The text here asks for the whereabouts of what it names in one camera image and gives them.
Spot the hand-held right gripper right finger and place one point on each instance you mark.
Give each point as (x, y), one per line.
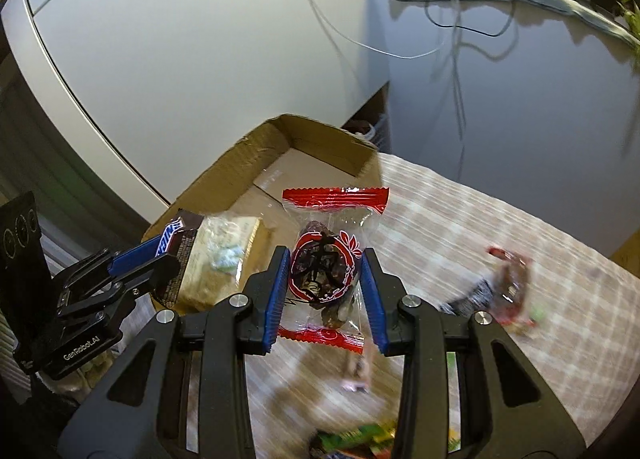
(373, 301)

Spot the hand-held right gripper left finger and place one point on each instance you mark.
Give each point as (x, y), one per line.
(278, 299)

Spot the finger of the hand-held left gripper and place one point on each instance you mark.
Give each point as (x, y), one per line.
(155, 275)
(135, 253)

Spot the brown chocolate bar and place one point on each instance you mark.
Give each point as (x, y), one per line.
(187, 239)

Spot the clear bread packet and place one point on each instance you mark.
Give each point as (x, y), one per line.
(230, 239)

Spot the red-edged clear snack packet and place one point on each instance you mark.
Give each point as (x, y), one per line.
(325, 229)

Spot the cardboard box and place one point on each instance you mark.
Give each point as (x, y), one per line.
(310, 139)

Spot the pink snack packet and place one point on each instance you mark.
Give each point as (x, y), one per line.
(357, 374)

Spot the red clear snack packet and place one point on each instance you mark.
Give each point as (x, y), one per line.
(507, 284)

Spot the green snack packet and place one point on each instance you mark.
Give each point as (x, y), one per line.
(360, 439)

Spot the white plastic container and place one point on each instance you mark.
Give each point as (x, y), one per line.
(374, 131)

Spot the white cabinet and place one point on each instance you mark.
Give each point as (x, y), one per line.
(175, 64)

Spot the potted plant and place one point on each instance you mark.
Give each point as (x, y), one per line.
(631, 14)

